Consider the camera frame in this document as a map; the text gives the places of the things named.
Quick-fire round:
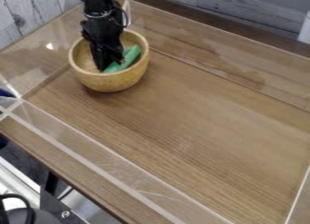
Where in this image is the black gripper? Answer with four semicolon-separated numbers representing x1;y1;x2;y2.
82;6;128;71

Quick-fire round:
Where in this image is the green rectangular block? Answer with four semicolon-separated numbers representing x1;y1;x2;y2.
103;44;142;73

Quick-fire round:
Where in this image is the brown wooden bowl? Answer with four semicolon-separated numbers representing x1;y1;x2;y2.
68;30;150;93

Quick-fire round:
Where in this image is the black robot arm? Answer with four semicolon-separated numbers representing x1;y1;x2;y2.
80;0;127;71

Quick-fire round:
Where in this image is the black table leg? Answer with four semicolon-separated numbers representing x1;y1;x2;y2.
45;172;59;195

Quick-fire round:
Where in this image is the clear acrylic tray enclosure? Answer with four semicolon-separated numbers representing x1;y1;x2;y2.
0;1;310;224

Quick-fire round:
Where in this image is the black metal bracket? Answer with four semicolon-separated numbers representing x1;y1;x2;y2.
39;190;90;224

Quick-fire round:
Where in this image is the black cable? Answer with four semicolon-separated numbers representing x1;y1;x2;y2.
0;193;35;224

